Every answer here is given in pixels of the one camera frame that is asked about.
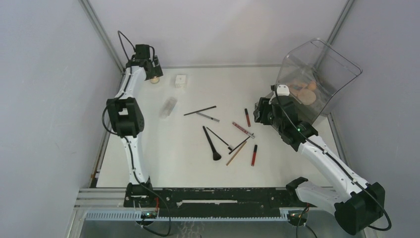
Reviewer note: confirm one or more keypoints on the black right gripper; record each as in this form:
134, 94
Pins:
263, 105

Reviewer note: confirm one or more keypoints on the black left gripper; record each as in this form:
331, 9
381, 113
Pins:
156, 71

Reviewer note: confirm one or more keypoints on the round tan jar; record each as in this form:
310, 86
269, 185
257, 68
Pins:
155, 80

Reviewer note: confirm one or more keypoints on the round beige sponge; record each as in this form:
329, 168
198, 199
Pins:
307, 97

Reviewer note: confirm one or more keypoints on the white cube box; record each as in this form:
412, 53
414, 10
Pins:
180, 81

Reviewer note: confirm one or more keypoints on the clear plastic bottle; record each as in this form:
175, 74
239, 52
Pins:
168, 107

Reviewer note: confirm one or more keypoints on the beige beauty blender sponge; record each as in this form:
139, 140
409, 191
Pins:
312, 86

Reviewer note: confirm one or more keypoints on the clear acrylic makeup organizer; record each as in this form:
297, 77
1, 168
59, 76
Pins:
317, 61

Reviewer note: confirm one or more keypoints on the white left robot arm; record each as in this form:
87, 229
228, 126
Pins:
127, 120

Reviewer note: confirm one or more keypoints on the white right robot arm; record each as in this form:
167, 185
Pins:
354, 202

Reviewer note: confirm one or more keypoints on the orange-red lip gloss tube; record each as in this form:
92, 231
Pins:
247, 117

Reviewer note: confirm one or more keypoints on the red black liquid lipstick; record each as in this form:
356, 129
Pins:
254, 155

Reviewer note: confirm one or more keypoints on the red glitter lip gloss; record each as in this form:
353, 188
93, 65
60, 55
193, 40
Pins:
243, 130

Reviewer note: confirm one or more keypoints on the gold slim pencil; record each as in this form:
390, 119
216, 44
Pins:
236, 153

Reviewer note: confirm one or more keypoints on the thin black angled brush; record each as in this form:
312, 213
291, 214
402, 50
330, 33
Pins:
229, 146

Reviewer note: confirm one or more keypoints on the checkered eyeliner pencil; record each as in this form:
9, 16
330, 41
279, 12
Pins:
208, 117

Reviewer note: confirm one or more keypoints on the black slim liner brush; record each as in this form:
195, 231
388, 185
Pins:
238, 145

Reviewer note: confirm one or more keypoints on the large black powder brush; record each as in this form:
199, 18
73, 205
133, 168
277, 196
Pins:
215, 155

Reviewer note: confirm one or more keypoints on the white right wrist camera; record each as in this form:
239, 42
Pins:
280, 90

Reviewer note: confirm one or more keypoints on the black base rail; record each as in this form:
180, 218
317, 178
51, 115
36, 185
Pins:
236, 203

